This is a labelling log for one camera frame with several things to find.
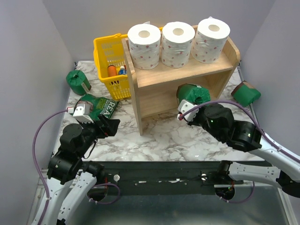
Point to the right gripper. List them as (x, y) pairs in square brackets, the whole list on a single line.
[(194, 121)]

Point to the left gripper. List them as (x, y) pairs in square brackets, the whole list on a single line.
[(111, 130)]

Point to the green brown roll front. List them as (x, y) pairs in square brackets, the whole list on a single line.
[(193, 93)]

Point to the floral paper towel roll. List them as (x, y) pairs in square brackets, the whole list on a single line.
[(144, 45), (176, 44), (210, 38)]

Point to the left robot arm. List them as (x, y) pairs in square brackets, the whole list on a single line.
[(69, 179)]

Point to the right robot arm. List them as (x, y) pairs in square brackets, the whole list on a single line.
[(284, 169)]

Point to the wooden two-tier shelf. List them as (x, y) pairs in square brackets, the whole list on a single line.
[(154, 91)]

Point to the green crisps bag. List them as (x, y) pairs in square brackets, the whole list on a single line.
[(98, 105)]

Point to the green wrapped roll right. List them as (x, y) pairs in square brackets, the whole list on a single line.
[(245, 94)]

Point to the green wrapped roll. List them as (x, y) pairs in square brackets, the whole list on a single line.
[(78, 82), (245, 94)]

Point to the orange bottle in basket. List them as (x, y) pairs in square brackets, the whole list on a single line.
[(112, 71)]

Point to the green wrapped roll far left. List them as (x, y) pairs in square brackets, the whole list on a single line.
[(78, 82)]

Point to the blue white bottle in basket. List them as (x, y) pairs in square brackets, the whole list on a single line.
[(122, 70)]

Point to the yellow plastic shopping basket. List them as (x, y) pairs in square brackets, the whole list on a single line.
[(109, 50)]

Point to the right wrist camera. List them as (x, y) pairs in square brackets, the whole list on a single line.
[(185, 106)]

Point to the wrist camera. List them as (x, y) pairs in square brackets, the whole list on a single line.
[(81, 113), (185, 106)]

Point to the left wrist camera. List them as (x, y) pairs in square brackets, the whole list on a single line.
[(81, 113)]

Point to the black front rail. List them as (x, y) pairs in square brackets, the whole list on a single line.
[(162, 178)]

